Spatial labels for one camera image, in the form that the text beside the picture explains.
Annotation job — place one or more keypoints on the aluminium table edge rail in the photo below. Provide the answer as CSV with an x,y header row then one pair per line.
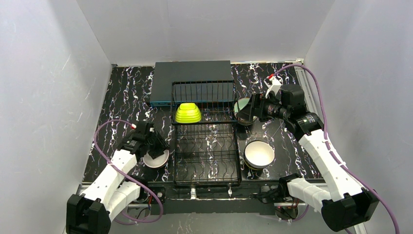
x,y
305,85

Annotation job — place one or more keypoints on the green white bowl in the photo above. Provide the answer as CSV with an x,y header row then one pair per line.
x,y
188,113

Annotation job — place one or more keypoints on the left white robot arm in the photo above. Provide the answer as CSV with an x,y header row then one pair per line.
x,y
93,210

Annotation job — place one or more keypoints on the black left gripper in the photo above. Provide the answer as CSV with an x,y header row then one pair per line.
x,y
153,142

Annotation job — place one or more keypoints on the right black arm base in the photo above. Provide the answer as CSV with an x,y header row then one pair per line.
x,y
268,194

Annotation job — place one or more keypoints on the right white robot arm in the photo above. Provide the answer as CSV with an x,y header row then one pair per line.
x,y
346,203

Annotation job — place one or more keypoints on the orange white bowl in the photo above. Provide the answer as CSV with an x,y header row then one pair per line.
x,y
157,162

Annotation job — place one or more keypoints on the black wire dish rack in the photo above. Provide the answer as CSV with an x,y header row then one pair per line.
x,y
206,152

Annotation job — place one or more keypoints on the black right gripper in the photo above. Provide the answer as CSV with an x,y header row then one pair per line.
x,y
258,107

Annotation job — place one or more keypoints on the dark grey flat box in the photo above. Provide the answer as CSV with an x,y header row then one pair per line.
x,y
165,73

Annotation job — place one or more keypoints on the dark striped white bowl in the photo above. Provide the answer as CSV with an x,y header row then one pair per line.
x,y
259,154

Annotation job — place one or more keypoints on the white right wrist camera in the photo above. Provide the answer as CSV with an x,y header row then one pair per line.
x,y
273,85

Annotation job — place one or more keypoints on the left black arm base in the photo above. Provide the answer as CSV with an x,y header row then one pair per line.
x,y
147,195

